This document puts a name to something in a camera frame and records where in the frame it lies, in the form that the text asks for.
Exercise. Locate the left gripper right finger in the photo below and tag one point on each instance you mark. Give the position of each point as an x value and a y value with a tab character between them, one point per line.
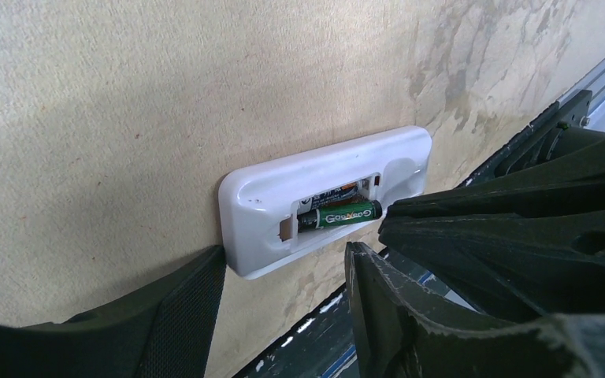
402	329

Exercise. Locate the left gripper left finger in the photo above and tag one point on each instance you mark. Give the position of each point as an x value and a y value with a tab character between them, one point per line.
163	329

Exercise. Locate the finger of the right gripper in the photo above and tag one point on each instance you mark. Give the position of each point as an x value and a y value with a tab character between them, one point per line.
534	266
571	184

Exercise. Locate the green black AAA battery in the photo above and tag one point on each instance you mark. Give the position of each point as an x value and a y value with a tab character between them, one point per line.
337	216

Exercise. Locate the white remote control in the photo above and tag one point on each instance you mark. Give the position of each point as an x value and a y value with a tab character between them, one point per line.
259	204

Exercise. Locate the silver black AAA battery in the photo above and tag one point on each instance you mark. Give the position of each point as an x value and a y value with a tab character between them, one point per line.
337	194

